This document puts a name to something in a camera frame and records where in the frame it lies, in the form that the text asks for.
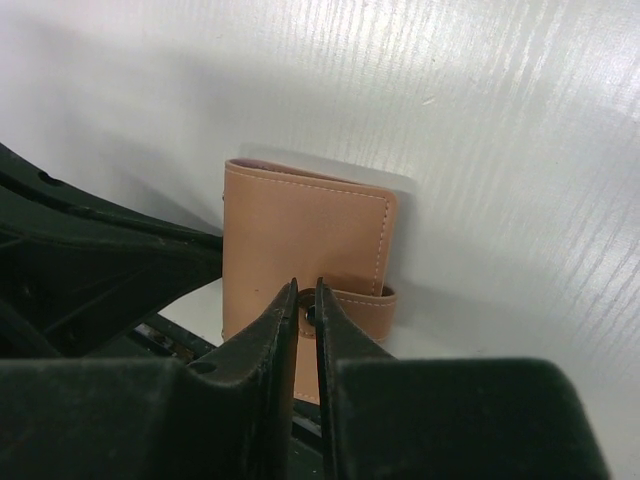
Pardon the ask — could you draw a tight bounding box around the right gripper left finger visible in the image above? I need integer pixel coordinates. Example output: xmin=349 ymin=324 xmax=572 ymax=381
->
xmin=1 ymin=282 xmax=298 ymax=479

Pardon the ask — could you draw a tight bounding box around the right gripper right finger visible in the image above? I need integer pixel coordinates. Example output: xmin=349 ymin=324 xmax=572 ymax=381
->
xmin=314 ymin=283 xmax=610 ymax=479

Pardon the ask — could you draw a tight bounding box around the tan leather card holder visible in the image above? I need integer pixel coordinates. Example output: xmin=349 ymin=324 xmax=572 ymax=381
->
xmin=219 ymin=158 xmax=400 ymax=404

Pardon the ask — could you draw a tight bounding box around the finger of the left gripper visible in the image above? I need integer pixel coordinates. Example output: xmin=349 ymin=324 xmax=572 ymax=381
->
xmin=1 ymin=147 xmax=223 ymax=358

